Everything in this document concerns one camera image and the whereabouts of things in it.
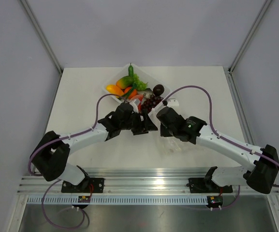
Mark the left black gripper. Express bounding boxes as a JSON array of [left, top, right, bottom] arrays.
[[120, 109, 157, 135]]

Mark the clear zip top bag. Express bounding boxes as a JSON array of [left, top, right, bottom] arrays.
[[161, 137, 189, 154]]

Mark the green orange mango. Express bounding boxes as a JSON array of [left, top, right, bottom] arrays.
[[116, 75, 134, 89]]

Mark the green scallion bunch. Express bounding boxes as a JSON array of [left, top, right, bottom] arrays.
[[118, 83, 137, 102]]

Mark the green chili pepper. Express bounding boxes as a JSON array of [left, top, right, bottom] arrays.
[[128, 63, 134, 77]]

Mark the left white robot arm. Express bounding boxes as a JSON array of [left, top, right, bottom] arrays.
[[29, 103, 158, 193]]

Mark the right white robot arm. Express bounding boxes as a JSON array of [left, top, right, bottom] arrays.
[[156, 107, 279, 194]]

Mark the orange tangerine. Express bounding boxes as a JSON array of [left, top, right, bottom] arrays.
[[124, 87, 137, 99]]

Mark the watermelon slice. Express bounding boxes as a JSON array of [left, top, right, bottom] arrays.
[[130, 94, 144, 105]]

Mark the yellow orange mango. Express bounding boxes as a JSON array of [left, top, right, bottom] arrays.
[[105, 85, 124, 98]]

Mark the purple grape bunch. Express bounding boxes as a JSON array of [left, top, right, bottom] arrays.
[[140, 94, 163, 113]]

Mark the grey toy fish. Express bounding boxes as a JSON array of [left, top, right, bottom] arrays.
[[137, 88, 153, 98]]

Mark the green grape bunch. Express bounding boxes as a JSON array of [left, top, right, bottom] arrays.
[[133, 73, 148, 91]]

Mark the right small circuit board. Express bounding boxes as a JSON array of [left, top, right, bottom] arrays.
[[207, 195, 223, 208]]

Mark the small circuit board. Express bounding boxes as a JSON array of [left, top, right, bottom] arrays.
[[78, 196, 91, 203], [207, 195, 223, 208]]

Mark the left small circuit board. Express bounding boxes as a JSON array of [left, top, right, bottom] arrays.
[[78, 196, 91, 203]]

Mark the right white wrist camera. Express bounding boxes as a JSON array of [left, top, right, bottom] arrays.
[[163, 99, 180, 108]]

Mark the aluminium mounting rail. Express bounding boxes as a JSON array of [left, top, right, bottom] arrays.
[[17, 168, 279, 196]]

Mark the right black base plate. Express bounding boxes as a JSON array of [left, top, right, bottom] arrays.
[[186, 177, 233, 193]]

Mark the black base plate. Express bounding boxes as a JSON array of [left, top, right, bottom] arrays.
[[61, 177, 104, 193], [186, 177, 233, 193]]

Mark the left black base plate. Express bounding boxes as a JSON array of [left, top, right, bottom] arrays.
[[61, 177, 104, 193]]

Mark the white slotted cable duct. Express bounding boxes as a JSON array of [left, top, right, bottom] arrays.
[[27, 195, 207, 205]]

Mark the left aluminium frame post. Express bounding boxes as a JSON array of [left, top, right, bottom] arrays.
[[18, 0, 63, 77]]

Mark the aluminium frame post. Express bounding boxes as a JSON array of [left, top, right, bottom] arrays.
[[18, 0, 63, 77], [228, 0, 274, 75]]

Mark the right aluminium frame post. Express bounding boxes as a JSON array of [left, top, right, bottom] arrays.
[[228, 0, 274, 75]]

